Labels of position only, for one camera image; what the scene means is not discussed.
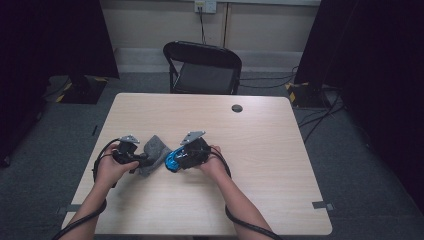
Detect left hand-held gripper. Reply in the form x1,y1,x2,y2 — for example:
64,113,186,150
111,134,149,168

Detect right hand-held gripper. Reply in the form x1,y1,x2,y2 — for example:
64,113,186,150
174,130,212,170

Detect blue toy car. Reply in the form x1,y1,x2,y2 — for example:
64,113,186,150
164,146,188,174

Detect grey cloth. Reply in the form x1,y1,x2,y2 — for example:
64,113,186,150
138,134,173,178

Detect person's right hand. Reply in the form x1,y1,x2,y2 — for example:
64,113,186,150
199,145,231,181

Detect person's left hand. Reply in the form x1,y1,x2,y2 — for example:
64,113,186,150
94,143,140,191

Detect black stand base yellow stripes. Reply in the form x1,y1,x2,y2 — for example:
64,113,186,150
56,74,109,105
284,81,331,109

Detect grey tape mark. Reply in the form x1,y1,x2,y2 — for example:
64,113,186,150
312,200,335,211
56,203,84,215

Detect black folding chair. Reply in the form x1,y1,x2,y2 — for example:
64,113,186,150
162,40,243,96

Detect black curtain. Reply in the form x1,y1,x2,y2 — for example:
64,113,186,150
293,0,424,214
0,0,120,168

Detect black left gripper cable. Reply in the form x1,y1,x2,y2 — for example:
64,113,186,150
51,138,121,240

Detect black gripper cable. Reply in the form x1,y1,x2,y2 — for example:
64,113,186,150
51,138,121,240
208,146,284,240

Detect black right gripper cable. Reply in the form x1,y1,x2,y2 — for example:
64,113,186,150
208,146,284,240

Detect black floor cable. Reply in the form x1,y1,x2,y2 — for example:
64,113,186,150
238,65,299,90

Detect black wall socket cable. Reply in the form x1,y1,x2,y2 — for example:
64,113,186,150
198,7,207,45

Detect bundle of black floor cables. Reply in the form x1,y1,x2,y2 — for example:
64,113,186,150
298,93,346,144

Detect beige wall conduit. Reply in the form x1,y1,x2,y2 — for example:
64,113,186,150
222,2,232,48

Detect white wall socket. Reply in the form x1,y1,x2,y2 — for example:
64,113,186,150
194,0,218,14

